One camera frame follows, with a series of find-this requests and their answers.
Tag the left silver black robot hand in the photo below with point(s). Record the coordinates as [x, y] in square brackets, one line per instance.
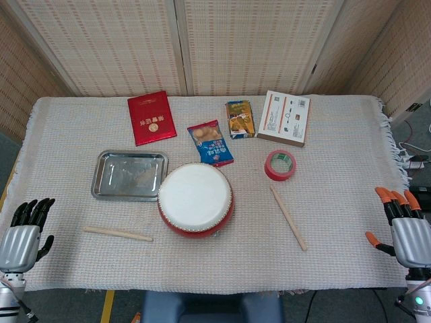
[20, 245]

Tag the right silver orange-tipped robot hand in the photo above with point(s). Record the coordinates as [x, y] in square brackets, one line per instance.
[410, 242]

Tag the wooden drumstick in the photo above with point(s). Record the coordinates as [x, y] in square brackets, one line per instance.
[288, 218]
[118, 233]

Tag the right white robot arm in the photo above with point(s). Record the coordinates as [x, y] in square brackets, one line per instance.
[419, 299]

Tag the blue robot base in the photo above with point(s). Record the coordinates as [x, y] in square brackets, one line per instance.
[212, 307]

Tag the metal tray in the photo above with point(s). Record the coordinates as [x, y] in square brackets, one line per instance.
[128, 175]

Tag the red drum with white skin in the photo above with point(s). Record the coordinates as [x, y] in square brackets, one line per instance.
[195, 198]

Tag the black box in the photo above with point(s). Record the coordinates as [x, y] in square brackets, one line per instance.
[421, 196]

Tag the white woven tablecloth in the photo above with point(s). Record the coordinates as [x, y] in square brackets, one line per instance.
[336, 218]

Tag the white power strip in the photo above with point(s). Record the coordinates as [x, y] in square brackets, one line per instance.
[414, 164]

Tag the red tape roll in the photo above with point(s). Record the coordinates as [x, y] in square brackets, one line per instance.
[269, 170]

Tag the white cardboard product box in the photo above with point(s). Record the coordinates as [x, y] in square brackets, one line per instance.
[284, 117]

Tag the red certificate book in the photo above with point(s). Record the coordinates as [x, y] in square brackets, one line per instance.
[151, 117]

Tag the yellow snack box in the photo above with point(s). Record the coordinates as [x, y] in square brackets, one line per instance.
[240, 119]

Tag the blue snack packet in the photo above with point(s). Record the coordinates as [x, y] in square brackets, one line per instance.
[212, 148]

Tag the bamboo folding screen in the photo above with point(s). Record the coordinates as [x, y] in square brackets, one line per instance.
[252, 43]

